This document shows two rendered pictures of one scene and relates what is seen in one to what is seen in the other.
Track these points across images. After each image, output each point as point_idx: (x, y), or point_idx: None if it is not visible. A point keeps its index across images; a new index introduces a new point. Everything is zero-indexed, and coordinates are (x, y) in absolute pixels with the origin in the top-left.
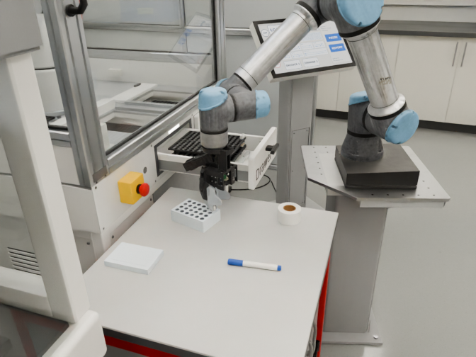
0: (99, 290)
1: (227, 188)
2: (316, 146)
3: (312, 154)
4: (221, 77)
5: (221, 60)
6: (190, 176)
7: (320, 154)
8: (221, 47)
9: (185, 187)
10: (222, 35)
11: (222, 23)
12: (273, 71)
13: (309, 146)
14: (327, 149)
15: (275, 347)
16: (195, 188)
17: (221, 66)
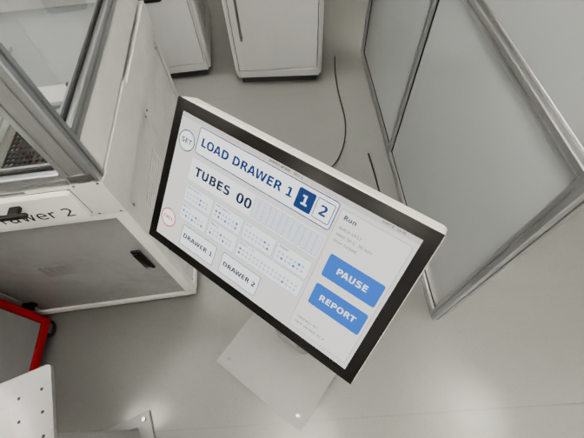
0: None
1: (167, 263)
2: (44, 393)
3: (10, 395)
4: (58, 169)
5: (44, 147)
6: (12, 244)
7: (9, 411)
8: (27, 129)
9: (2, 250)
10: (20, 109)
11: (4, 89)
12: (154, 223)
13: (43, 380)
14: (30, 419)
15: None
16: (37, 253)
17: (48, 156)
